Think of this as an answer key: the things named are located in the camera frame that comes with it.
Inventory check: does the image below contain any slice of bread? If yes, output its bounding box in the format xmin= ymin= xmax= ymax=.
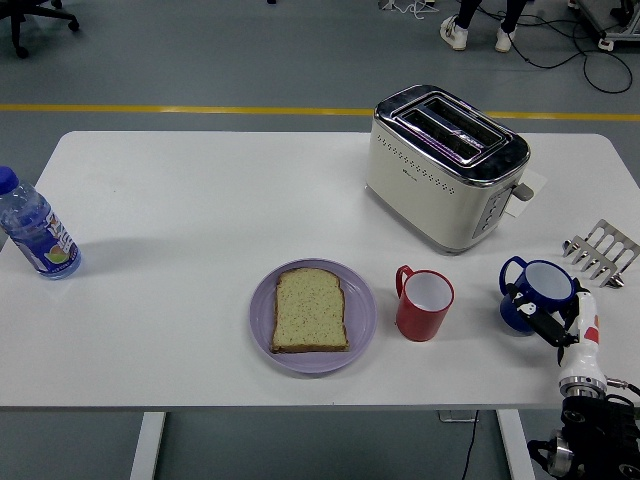
xmin=270 ymin=267 xmax=351 ymax=355

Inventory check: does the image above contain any black cable under table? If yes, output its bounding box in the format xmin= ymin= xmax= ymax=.
xmin=459 ymin=409 xmax=481 ymax=480

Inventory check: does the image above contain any black cable on floor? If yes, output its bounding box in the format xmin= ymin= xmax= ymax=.
xmin=514 ymin=12 xmax=634 ymax=95

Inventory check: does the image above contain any white table leg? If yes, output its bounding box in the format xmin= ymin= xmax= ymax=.
xmin=129 ymin=412 xmax=167 ymax=480
xmin=496 ymin=409 xmax=536 ymax=480

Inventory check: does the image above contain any purple plate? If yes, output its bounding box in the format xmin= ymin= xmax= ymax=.
xmin=249 ymin=257 xmax=379 ymax=376

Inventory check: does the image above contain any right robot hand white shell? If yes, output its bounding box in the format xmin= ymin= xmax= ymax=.
xmin=503 ymin=277 xmax=607 ymax=386

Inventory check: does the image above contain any metal frame equipment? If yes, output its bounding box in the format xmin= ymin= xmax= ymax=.
xmin=568 ymin=0 xmax=640 ymax=52

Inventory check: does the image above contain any red cup white inside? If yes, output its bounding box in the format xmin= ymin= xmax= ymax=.
xmin=394 ymin=264 xmax=456 ymax=344

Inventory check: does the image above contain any black office chair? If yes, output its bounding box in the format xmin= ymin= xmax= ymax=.
xmin=0 ymin=0 xmax=81 ymax=60

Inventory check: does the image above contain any grey table control box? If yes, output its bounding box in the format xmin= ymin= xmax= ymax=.
xmin=438 ymin=409 xmax=479 ymax=424

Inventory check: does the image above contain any water bottle blue cap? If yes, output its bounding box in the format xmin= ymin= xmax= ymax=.
xmin=0 ymin=165 xmax=83 ymax=281

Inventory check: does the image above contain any person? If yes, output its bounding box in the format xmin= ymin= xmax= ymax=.
xmin=439 ymin=0 xmax=529 ymax=54

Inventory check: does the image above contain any blue cup white inside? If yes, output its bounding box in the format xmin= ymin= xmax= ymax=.
xmin=498 ymin=256 xmax=579 ymax=337

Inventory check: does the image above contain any cream and chrome toaster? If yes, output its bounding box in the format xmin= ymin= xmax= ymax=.
xmin=363 ymin=83 xmax=535 ymax=257

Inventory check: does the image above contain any metal toast rack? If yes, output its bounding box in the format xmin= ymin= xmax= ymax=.
xmin=562 ymin=218 xmax=640 ymax=290

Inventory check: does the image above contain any white cable on floor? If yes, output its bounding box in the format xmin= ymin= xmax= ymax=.
xmin=378 ymin=0 xmax=442 ymax=22

